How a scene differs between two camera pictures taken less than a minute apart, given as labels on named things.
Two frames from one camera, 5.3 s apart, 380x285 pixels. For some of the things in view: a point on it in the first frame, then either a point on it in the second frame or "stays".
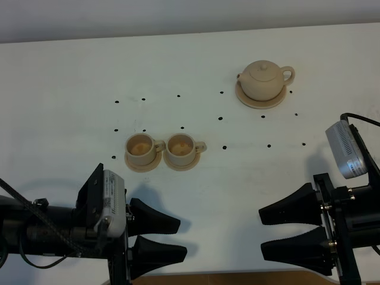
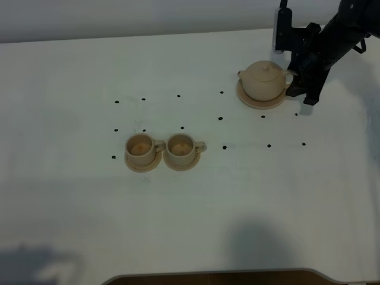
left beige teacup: x=141 y=148 stays
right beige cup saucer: x=181 y=167 stays
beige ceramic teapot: x=264 y=80 stays
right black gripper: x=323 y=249 -> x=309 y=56
